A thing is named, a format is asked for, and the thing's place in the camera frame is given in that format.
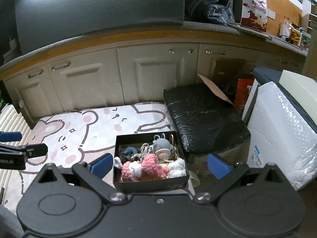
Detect pink crochet bunny doll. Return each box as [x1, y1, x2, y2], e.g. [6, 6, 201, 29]
[113, 154, 168, 183]

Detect white yarn ball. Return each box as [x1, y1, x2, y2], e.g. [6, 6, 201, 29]
[168, 158, 186, 178]

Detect silver patterned pouch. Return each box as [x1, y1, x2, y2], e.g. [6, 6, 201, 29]
[131, 143, 153, 162]

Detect grey crochet doll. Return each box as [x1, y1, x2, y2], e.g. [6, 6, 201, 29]
[152, 133, 175, 163]

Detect blue brown crochet item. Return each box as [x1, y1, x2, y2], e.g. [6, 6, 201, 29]
[118, 147, 137, 163]

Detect black storage box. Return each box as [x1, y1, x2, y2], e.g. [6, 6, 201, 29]
[113, 131, 190, 193]

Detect cartoon printed bed sheet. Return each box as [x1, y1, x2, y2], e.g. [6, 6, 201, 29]
[4, 102, 196, 211]

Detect black wrapped cushion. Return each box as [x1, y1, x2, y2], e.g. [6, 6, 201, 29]
[163, 83, 250, 156]

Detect white flat panel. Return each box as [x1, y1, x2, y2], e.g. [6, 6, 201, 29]
[242, 79, 260, 125]

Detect white bubble wrap package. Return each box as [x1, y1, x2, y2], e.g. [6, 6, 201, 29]
[247, 82, 316, 190]

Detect brown cardboard flap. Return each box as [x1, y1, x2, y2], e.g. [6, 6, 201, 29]
[198, 74, 234, 105]

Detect red book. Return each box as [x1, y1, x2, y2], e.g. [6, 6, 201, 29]
[235, 79, 254, 107]

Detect white cabinet doors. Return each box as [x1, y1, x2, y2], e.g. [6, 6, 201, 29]
[4, 43, 306, 123]

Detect red white paper bag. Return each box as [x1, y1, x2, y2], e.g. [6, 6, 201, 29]
[241, 0, 267, 32]

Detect pile of dark clothes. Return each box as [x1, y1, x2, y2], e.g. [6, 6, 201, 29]
[184, 0, 231, 26]

